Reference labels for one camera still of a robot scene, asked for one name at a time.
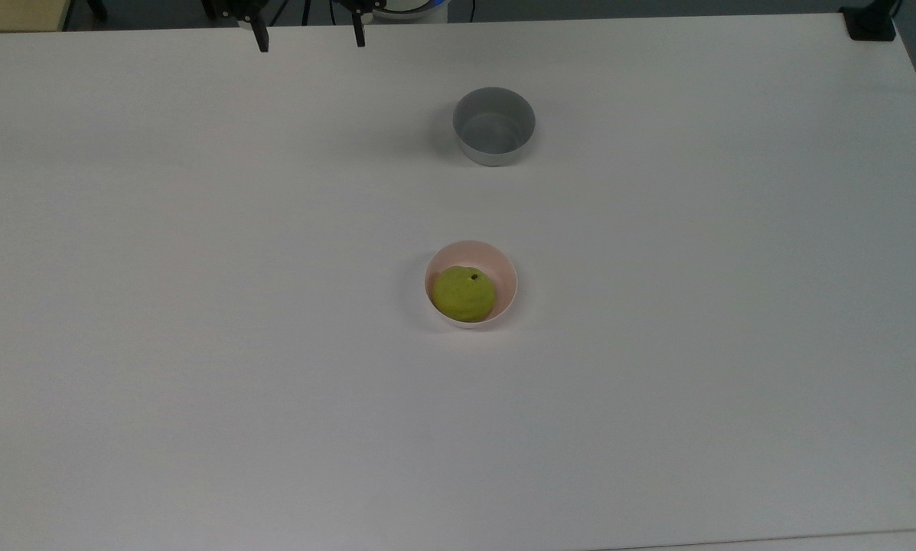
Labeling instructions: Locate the grey plastic bowl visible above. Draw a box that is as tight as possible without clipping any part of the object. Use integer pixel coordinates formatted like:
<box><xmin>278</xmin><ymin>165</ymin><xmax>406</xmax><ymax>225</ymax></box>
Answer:
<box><xmin>451</xmin><ymin>86</ymin><xmax>537</xmax><ymax>168</ymax></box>

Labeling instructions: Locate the black Franka gripper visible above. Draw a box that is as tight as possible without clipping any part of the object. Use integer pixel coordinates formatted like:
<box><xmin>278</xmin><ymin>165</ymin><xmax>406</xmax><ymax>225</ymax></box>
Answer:
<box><xmin>201</xmin><ymin>0</ymin><xmax>388</xmax><ymax>54</ymax></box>

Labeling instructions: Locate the pink plastic bowl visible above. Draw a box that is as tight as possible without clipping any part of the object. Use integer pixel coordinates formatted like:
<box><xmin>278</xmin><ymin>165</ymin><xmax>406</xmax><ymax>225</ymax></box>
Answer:
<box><xmin>424</xmin><ymin>240</ymin><xmax>519</xmax><ymax>330</ymax></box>

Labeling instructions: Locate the green pear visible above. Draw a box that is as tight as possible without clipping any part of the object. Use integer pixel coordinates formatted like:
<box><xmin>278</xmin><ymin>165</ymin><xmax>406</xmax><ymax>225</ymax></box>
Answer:
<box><xmin>432</xmin><ymin>265</ymin><xmax>497</xmax><ymax>323</ymax></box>

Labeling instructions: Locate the wooden desk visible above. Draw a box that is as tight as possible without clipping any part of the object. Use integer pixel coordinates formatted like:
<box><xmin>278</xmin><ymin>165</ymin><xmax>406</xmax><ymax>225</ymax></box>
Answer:
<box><xmin>0</xmin><ymin>0</ymin><xmax>73</xmax><ymax>33</ymax></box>

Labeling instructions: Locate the black table clamp mount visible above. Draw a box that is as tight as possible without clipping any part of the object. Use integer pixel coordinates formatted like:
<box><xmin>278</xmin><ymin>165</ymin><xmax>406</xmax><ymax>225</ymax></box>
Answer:
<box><xmin>839</xmin><ymin>0</ymin><xmax>900</xmax><ymax>42</ymax></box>

